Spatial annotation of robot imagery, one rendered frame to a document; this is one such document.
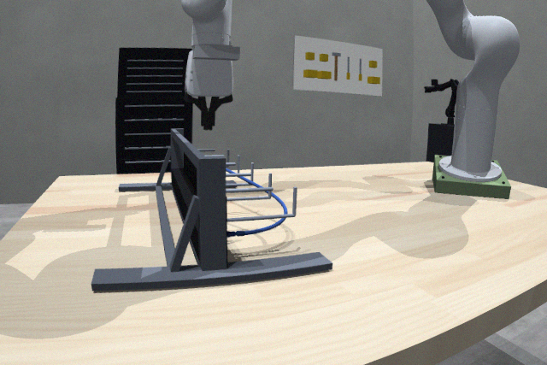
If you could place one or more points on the blue network cable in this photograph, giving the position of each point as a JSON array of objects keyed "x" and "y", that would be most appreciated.
[{"x": 264, "y": 229}]

